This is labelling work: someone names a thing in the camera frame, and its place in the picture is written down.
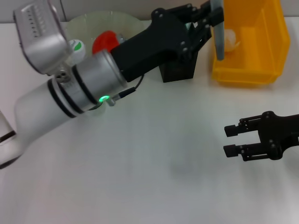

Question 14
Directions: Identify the grey marker pen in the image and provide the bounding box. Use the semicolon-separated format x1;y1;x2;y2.
210;0;226;61

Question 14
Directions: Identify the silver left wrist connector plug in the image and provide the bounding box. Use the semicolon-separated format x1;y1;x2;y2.
116;32;128;44

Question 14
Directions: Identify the yellow plastic bin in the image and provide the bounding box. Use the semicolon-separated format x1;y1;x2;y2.
211;0;291;87

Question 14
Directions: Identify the white paper ball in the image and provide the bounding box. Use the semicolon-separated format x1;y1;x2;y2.
223;29;241;52

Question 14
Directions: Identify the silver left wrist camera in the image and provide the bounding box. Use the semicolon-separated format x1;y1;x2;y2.
13;0;72;75

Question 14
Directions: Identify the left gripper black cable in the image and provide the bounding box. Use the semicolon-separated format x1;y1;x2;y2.
90;75;145;110

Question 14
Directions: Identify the pale green glass fruit bowl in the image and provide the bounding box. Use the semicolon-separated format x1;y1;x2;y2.
66;13;152;61

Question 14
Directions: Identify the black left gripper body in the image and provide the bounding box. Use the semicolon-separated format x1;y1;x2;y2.
111;8;190;82

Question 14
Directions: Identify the orange fruit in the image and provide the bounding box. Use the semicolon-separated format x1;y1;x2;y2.
92;30;120;55

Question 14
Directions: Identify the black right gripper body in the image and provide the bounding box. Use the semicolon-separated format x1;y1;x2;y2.
257;111;299;161

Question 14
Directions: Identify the black mesh pen holder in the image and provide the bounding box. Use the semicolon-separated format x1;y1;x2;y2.
160;50;199;83

